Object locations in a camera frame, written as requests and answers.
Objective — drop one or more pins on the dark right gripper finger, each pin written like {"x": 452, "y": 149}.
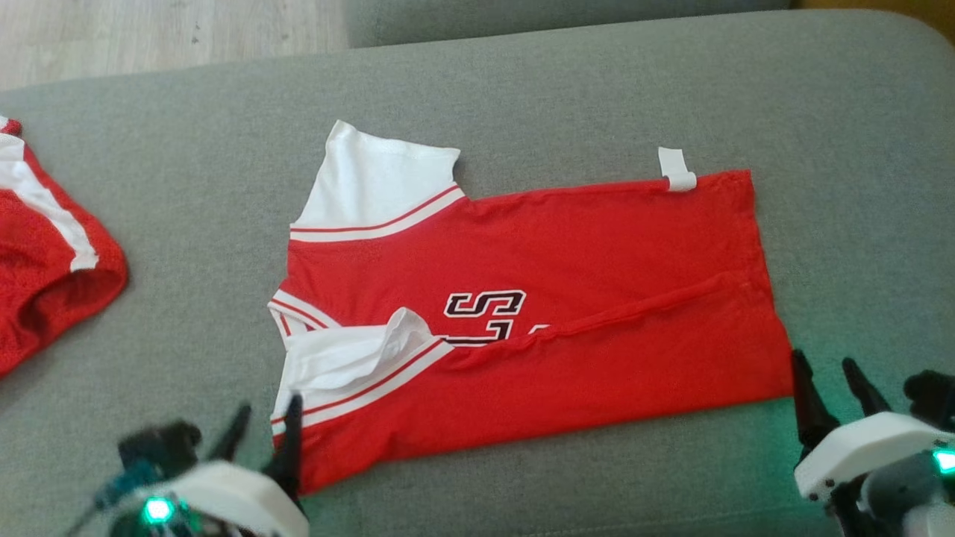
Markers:
{"x": 809, "y": 410}
{"x": 865, "y": 395}

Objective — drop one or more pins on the red shorts with white stripe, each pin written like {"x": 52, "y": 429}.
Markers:
{"x": 37, "y": 261}

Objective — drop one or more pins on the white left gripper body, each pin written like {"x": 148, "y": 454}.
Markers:
{"x": 224, "y": 492}

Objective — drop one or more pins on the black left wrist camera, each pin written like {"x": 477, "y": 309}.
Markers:
{"x": 160, "y": 444}

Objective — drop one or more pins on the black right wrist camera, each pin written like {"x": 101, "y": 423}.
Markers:
{"x": 932, "y": 395}

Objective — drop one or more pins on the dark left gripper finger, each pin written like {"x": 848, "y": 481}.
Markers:
{"x": 233, "y": 440}
{"x": 291, "y": 447}

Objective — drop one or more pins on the grey sofa seat cushion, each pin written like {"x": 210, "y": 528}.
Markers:
{"x": 522, "y": 97}

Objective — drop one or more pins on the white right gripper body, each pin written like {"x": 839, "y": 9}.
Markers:
{"x": 858, "y": 444}

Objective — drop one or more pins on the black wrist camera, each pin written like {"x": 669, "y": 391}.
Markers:
{"x": 160, "y": 444}
{"x": 932, "y": 395}

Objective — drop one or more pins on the red white sports jersey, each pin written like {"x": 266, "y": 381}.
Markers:
{"x": 597, "y": 246}

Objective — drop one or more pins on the grey sofa back cushion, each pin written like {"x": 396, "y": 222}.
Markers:
{"x": 559, "y": 19}

